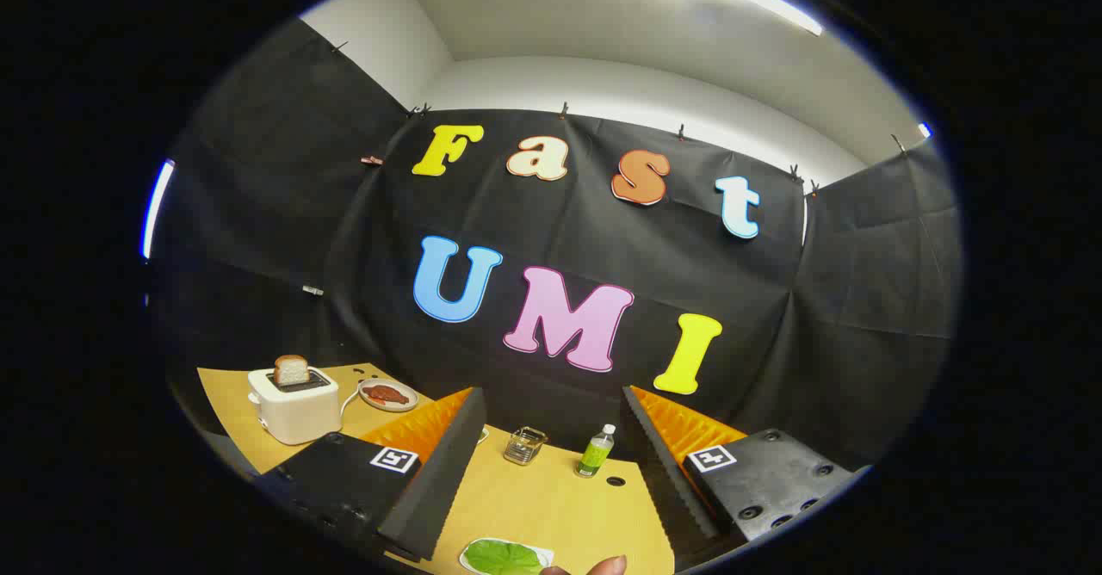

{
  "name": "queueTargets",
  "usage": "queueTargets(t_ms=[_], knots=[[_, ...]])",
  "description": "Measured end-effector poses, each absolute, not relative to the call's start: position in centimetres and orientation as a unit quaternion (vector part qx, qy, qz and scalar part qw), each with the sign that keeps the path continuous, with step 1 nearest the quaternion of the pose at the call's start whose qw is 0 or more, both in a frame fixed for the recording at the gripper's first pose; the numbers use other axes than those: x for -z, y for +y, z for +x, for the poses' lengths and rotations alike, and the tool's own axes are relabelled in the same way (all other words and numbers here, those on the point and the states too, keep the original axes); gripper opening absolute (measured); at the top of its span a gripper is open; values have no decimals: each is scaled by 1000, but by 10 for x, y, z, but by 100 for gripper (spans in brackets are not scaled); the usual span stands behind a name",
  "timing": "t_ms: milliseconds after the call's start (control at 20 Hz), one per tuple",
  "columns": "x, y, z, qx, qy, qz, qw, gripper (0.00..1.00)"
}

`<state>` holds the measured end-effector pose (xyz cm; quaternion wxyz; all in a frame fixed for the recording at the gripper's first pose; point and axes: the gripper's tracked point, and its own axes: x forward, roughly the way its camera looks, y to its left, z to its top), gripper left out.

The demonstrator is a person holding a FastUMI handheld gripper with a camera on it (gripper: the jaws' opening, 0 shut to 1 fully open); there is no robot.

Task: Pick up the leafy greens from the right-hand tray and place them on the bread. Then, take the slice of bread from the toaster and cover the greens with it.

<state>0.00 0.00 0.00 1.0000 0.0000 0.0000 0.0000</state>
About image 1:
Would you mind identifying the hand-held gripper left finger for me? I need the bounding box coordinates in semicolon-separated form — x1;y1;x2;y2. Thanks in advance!
258;387;487;564

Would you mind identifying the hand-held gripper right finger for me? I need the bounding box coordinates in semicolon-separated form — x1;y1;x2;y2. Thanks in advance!
622;386;872;572

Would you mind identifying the green lettuce leaf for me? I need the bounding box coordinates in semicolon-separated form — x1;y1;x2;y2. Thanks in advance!
465;539;545;575

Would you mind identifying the green label plastic bottle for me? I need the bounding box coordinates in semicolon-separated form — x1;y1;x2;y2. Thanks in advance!
575;424;617;479

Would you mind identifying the beige round plate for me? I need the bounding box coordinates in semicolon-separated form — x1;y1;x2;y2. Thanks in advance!
357;378;420;412

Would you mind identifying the white leaf-shaped plate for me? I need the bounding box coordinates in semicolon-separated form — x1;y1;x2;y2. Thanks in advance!
459;538;554;575

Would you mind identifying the white toaster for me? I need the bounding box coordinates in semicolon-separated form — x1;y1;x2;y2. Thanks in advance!
248;367;343;447

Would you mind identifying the black backdrop cloth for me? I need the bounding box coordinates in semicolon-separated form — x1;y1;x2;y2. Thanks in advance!
151;15;961;473

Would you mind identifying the metal wire rack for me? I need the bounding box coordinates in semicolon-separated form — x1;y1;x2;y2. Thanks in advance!
504;426;549;467

